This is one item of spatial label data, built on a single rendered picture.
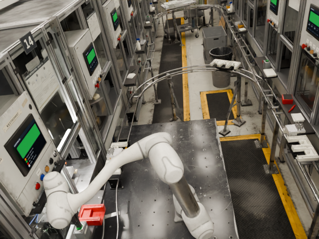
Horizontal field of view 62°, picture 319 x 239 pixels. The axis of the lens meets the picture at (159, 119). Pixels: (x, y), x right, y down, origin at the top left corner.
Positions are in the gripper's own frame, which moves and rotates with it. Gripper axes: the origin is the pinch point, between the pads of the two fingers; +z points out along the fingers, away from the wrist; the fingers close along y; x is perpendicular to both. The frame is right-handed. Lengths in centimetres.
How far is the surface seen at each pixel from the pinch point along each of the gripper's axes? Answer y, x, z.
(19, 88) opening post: -24, -11, -79
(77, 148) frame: -75, -27, 6
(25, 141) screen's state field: -5, -7, -60
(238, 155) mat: -154, 122, 105
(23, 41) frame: -43, -10, -96
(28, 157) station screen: -2, -7, -53
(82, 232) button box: 3.3, 2.7, 4.0
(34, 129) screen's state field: -15, -7, -60
